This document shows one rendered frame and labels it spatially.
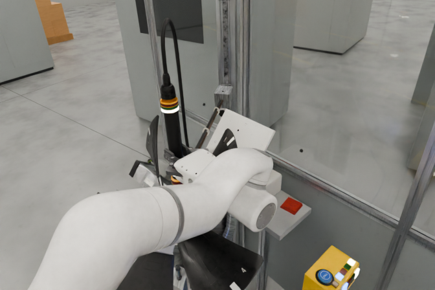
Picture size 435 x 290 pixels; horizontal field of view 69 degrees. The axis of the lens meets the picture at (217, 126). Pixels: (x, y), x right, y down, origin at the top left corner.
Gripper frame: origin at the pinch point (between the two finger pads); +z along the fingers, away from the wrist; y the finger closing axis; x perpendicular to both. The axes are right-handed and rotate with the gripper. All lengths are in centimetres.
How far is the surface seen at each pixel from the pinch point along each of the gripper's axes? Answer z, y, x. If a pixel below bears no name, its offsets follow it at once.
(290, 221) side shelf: -5, 53, -62
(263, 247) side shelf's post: 9, 53, -93
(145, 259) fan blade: 6.3, -12.4, -39.2
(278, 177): 11, 63, -52
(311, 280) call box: -34, 21, -41
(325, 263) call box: -34, 29, -41
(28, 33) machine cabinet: 579, 88, -80
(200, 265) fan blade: -12.9, -4.6, -30.5
